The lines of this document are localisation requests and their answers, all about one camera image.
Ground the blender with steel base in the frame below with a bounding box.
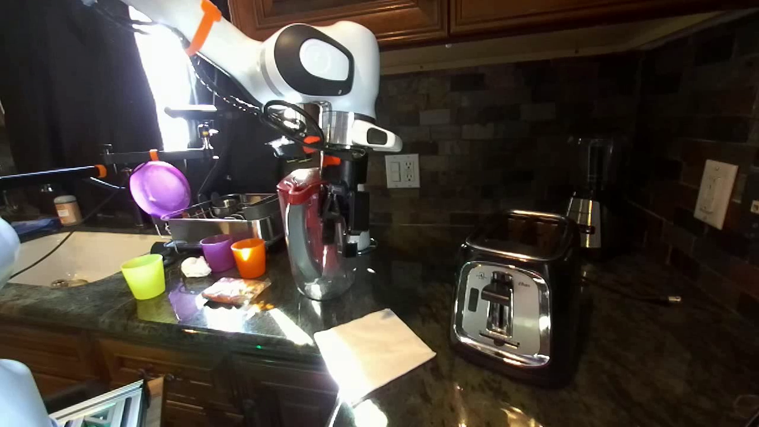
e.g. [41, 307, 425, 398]
[568, 136, 616, 251]

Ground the packaged food on counter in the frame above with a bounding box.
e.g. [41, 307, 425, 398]
[202, 278, 269, 307]

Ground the green plastic cup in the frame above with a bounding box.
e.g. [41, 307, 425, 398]
[122, 254, 166, 301]

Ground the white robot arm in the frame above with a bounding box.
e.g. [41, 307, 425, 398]
[124, 0, 403, 152]

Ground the purple plastic cup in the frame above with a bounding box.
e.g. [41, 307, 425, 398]
[199, 235, 234, 272]

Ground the red water filter pitcher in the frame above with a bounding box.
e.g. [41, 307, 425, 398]
[277, 169, 352, 299]

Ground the orange plastic cup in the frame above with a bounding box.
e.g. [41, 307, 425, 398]
[232, 237, 266, 281]

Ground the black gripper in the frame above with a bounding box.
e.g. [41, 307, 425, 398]
[321, 152, 371, 235]

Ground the metal dish rack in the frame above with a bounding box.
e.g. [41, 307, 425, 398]
[163, 192, 283, 244]

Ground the black chrome toaster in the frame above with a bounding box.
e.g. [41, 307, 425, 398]
[450, 209, 581, 386]

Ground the grey paper sheet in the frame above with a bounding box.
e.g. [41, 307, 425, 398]
[313, 309, 435, 403]

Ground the white wall outlet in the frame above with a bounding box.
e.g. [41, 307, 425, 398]
[384, 154, 421, 190]

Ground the purple plastic plate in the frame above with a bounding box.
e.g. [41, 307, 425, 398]
[128, 162, 193, 219]

